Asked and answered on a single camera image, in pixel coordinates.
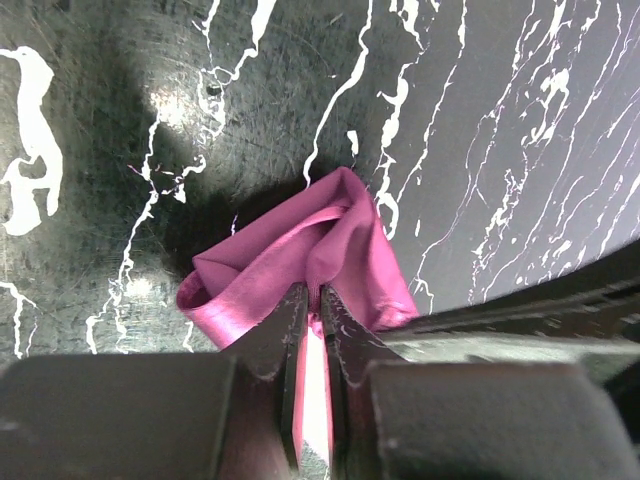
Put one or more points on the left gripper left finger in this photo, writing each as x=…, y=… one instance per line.
x=263, y=431

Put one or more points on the purple cloth napkin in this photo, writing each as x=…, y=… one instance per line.
x=327, y=235

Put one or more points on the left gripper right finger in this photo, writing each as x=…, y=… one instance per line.
x=351, y=350

